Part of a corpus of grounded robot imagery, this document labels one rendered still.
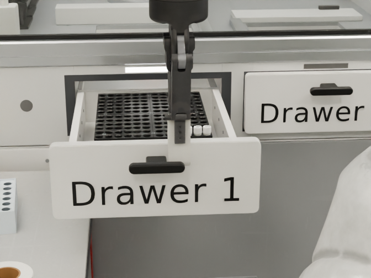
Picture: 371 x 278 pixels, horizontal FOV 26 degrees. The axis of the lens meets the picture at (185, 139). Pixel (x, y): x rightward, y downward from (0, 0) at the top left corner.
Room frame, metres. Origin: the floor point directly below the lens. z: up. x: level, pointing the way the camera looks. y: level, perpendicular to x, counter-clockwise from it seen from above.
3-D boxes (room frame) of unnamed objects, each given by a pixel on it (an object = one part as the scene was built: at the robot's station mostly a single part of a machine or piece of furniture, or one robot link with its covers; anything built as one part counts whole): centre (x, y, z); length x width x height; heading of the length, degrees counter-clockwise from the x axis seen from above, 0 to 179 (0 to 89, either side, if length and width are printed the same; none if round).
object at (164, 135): (1.13, 0.05, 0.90); 0.18 x 0.02 x 0.01; 94
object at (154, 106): (1.23, 0.06, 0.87); 0.22 x 0.18 x 0.06; 4
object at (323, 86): (1.34, -0.25, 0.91); 0.07 x 0.04 x 0.01; 94
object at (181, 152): (1.01, 0.01, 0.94); 0.03 x 0.01 x 0.07; 94
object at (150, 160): (1.00, 0.04, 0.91); 0.07 x 0.04 x 0.01; 94
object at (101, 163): (1.03, 0.04, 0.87); 0.29 x 0.02 x 0.11; 94
